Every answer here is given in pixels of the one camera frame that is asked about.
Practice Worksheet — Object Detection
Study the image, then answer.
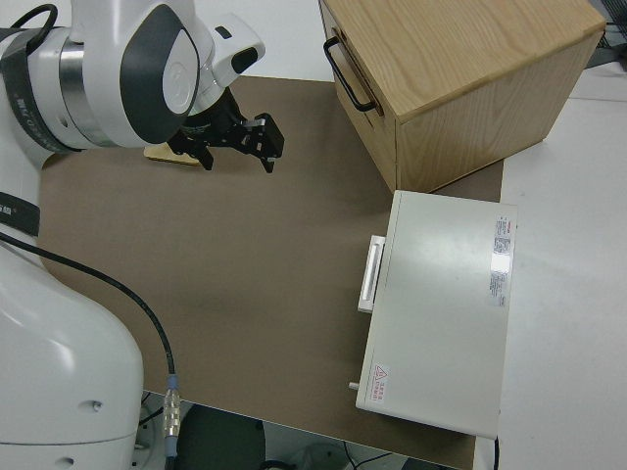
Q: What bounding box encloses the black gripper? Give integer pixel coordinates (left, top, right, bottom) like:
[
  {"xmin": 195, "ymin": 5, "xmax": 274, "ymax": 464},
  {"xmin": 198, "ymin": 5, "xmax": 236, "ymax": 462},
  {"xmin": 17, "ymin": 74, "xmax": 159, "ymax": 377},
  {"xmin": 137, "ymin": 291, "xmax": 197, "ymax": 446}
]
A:
[{"xmin": 170, "ymin": 90, "xmax": 285, "ymax": 175}]

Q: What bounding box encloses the wooden mug rack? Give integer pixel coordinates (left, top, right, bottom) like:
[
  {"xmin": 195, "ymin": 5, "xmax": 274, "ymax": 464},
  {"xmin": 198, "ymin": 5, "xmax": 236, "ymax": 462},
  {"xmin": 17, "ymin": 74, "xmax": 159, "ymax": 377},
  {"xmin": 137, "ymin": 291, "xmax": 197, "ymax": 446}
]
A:
[{"xmin": 143, "ymin": 144, "xmax": 207, "ymax": 170}]

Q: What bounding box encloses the brown table mat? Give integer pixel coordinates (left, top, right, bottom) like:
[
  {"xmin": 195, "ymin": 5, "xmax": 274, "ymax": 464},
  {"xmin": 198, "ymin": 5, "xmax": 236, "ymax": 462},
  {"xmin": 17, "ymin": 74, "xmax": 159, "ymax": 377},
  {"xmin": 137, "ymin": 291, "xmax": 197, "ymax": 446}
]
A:
[{"xmin": 36, "ymin": 75, "xmax": 506, "ymax": 466}]

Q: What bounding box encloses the light wooden cabinet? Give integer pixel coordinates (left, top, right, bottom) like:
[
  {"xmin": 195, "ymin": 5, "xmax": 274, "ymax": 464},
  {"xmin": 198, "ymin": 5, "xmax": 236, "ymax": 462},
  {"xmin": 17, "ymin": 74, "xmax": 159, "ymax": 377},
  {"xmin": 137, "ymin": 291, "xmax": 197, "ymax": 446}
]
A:
[{"xmin": 317, "ymin": 0, "xmax": 607, "ymax": 195}]

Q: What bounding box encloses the white toaster oven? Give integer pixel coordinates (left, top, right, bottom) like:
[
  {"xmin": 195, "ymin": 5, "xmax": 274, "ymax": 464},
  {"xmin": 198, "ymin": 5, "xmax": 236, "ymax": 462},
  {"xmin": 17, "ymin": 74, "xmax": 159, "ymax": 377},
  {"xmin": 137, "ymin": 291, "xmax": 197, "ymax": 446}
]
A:
[{"xmin": 346, "ymin": 189, "xmax": 519, "ymax": 440}]

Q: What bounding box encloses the dark background equipment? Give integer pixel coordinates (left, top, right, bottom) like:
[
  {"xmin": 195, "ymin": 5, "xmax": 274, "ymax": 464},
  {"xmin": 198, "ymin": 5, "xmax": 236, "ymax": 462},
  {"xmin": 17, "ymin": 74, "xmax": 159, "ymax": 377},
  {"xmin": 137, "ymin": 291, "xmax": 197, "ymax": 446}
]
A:
[{"xmin": 594, "ymin": 18, "xmax": 627, "ymax": 73}]

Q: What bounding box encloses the black cabinet handle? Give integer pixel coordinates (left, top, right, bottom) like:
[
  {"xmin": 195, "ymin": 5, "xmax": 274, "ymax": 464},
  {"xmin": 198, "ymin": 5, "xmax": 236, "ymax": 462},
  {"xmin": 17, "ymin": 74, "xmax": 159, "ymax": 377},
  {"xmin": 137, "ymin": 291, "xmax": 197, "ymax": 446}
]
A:
[{"xmin": 322, "ymin": 37, "xmax": 378, "ymax": 114}]

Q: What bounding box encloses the white oven door handle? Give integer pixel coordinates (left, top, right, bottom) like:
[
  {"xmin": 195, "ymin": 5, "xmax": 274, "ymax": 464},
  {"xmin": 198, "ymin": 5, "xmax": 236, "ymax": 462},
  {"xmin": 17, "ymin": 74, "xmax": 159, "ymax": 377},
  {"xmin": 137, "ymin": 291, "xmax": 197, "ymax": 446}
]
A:
[{"xmin": 356, "ymin": 235, "xmax": 388, "ymax": 314}]

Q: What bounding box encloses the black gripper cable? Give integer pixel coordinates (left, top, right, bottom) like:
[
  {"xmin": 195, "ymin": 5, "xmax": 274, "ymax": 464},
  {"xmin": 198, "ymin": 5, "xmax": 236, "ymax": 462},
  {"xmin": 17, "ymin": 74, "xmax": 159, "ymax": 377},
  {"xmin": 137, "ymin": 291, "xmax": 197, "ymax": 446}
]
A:
[{"xmin": 7, "ymin": 3, "xmax": 60, "ymax": 43}]

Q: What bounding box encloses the black cable with metal connector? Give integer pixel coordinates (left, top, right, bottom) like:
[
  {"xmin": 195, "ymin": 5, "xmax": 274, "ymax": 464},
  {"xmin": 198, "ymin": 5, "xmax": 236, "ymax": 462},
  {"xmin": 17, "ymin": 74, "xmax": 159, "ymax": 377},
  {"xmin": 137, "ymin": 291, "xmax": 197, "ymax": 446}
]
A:
[{"xmin": 0, "ymin": 230, "xmax": 183, "ymax": 464}]

